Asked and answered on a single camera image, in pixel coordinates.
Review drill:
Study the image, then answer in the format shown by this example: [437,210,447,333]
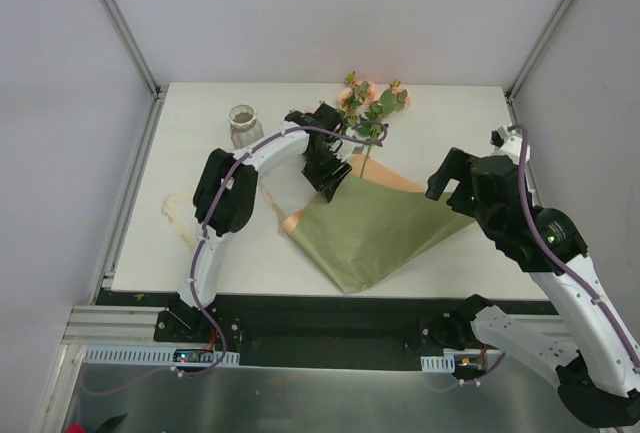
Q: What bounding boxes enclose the pink flower bouquet green leaves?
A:
[319,71,413,177]

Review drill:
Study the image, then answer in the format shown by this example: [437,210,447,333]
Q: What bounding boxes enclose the green wrapping paper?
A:
[282,175,472,294]

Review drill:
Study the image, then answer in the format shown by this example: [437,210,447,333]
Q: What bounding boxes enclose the cream ribbon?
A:
[159,182,291,254]

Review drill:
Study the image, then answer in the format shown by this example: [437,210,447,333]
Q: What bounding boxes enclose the orange wrapping paper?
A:
[280,154,424,236]

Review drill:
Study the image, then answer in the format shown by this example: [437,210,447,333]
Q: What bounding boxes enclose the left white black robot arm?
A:
[162,104,351,342]

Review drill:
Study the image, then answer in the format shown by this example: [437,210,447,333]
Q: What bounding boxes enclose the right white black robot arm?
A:
[426,148,639,429]

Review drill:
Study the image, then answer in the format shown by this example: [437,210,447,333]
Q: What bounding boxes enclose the white ribbed ceramic vase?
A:
[228,104,264,149]

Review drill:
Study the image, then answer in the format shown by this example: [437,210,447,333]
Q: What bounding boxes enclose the red black object bottom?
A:
[62,414,128,433]

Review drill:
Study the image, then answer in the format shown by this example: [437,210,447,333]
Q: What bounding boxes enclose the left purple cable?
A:
[189,120,390,314]

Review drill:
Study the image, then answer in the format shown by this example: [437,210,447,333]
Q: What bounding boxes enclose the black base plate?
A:
[94,288,571,369]

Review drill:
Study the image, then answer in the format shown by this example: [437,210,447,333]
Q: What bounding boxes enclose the right white cable duct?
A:
[420,354,456,374]

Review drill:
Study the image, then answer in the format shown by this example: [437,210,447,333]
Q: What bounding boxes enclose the white cable duct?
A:
[84,345,240,368]
[420,354,456,374]

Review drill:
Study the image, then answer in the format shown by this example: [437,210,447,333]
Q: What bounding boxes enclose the right aluminium frame post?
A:
[505,0,577,105]

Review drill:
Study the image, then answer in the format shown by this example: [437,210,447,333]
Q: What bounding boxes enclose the aluminium frame post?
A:
[98,0,162,99]
[505,0,577,105]

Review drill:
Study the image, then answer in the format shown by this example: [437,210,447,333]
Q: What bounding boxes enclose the aluminium front rail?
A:
[62,303,166,345]

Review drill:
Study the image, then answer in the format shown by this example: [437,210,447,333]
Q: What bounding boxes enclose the left aluminium frame post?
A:
[98,0,162,99]

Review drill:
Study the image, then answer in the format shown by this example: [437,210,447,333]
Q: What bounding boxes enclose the left white cable duct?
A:
[84,345,240,368]

